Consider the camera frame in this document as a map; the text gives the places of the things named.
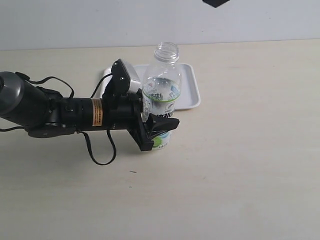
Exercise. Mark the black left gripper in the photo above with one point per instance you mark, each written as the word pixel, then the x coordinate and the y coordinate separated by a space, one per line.
pixel 123 112

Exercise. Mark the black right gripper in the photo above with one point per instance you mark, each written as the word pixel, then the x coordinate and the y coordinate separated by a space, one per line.
pixel 215 3

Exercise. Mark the clear plastic drink bottle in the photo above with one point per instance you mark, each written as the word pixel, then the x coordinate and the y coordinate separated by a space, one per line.
pixel 161 82

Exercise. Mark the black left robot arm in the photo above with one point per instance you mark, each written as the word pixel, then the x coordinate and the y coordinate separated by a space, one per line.
pixel 45 113

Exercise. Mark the white plastic tray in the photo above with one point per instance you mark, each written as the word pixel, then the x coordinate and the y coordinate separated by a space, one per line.
pixel 189 94

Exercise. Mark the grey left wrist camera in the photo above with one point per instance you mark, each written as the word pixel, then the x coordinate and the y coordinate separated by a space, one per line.
pixel 124 78

